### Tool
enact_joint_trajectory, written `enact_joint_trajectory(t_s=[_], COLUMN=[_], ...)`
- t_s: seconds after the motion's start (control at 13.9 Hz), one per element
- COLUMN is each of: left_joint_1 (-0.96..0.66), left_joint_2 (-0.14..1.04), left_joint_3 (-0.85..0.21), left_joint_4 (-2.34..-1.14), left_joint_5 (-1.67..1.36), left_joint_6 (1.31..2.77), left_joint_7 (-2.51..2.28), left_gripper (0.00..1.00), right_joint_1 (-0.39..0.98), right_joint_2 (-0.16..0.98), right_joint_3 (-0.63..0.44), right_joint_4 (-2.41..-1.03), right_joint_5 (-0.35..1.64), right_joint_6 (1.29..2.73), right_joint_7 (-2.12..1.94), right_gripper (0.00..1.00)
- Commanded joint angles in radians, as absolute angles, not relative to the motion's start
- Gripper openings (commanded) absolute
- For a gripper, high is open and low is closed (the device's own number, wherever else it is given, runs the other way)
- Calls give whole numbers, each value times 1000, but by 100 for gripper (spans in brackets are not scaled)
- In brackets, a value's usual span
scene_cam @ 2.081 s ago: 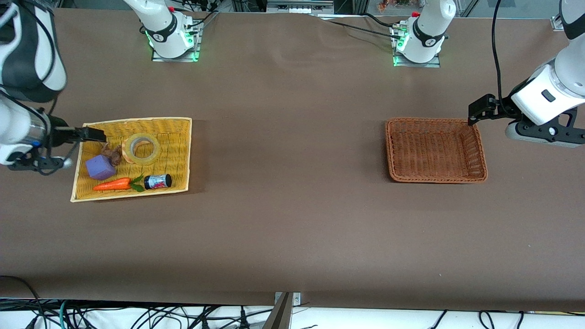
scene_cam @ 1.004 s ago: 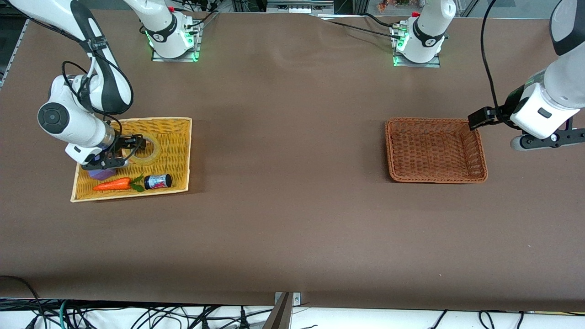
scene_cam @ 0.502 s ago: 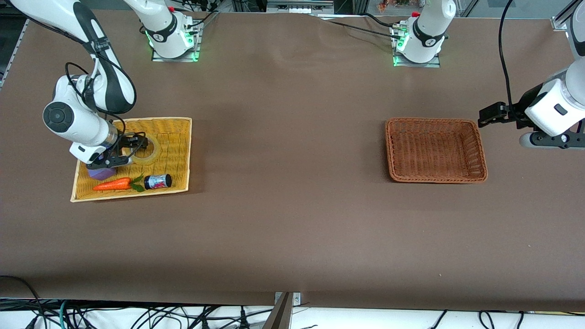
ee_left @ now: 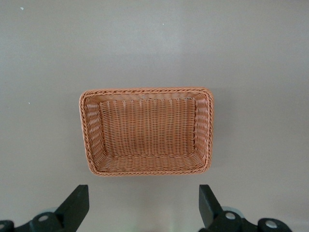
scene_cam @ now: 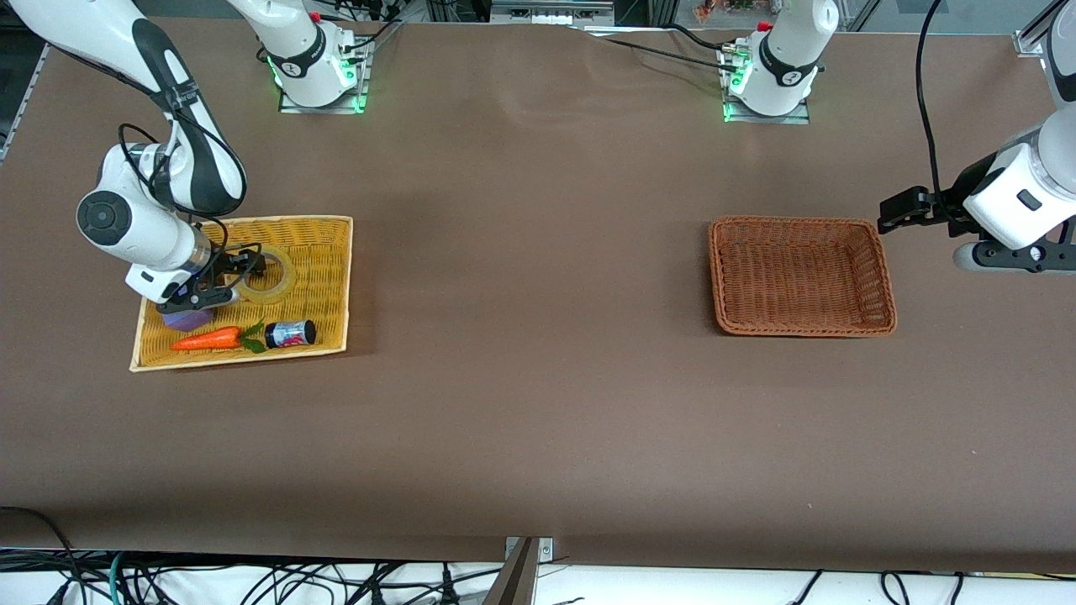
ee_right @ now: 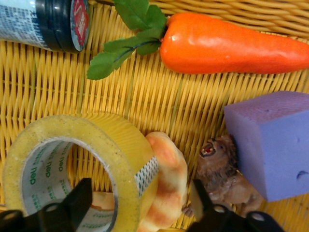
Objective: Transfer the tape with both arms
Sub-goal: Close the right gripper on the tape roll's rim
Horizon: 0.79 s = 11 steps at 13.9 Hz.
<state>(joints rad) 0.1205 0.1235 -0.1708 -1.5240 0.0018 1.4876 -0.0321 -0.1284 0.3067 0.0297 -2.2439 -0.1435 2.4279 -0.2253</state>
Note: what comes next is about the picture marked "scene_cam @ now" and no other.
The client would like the clear packing tape roll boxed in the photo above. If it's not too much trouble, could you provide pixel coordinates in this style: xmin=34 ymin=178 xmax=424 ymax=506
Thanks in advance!
xmin=234 ymin=245 xmax=297 ymax=305

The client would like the orange toy carrot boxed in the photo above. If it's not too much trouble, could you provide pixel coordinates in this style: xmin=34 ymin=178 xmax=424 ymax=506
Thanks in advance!
xmin=171 ymin=322 xmax=267 ymax=354

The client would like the yellow wicker basket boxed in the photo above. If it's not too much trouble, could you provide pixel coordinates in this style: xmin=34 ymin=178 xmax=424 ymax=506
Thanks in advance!
xmin=129 ymin=216 xmax=354 ymax=373

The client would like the small dark can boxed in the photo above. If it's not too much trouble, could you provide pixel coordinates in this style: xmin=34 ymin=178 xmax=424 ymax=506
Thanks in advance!
xmin=264 ymin=319 xmax=318 ymax=350

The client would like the brown wicker basket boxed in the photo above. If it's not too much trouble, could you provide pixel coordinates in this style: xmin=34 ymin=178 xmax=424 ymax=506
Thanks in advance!
xmin=708 ymin=216 xmax=898 ymax=338

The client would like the aluminium corner profile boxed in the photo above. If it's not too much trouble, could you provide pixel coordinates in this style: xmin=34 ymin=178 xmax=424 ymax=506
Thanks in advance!
xmin=1013 ymin=0 xmax=1062 ymax=58

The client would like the grey metal box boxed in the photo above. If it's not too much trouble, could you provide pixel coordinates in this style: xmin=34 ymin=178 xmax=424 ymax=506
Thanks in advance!
xmin=488 ymin=0 xmax=616 ymax=26

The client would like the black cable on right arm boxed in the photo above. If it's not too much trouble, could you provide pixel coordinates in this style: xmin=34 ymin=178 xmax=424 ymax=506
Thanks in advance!
xmin=118 ymin=50 xmax=250 ymax=253

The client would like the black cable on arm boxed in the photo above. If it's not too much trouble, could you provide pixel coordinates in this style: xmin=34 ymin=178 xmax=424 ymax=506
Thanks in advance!
xmin=915 ymin=0 xmax=947 ymax=198
xmin=118 ymin=50 xmax=250 ymax=253

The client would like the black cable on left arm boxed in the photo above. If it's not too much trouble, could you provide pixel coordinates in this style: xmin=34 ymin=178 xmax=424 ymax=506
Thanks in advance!
xmin=915 ymin=0 xmax=947 ymax=198

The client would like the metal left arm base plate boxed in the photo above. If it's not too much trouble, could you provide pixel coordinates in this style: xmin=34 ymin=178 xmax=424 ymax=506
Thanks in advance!
xmin=723 ymin=46 xmax=813 ymax=125

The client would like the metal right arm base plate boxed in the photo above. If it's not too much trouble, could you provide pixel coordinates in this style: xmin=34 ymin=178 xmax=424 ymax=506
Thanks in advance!
xmin=277 ymin=38 xmax=371 ymax=114

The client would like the aluminium side rail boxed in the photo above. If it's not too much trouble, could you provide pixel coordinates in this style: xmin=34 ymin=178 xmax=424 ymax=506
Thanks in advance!
xmin=0 ymin=42 xmax=51 ymax=160

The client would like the black cable along table edge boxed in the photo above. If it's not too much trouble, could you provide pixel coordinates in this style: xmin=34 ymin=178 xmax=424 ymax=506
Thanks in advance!
xmin=588 ymin=25 xmax=741 ymax=72

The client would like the black looping floor cable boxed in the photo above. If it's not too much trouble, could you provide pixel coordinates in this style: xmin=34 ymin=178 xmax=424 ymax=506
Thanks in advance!
xmin=0 ymin=506 xmax=87 ymax=593

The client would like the metal table clamp bracket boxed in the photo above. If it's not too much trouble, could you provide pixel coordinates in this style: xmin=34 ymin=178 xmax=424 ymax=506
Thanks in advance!
xmin=483 ymin=536 xmax=556 ymax=605

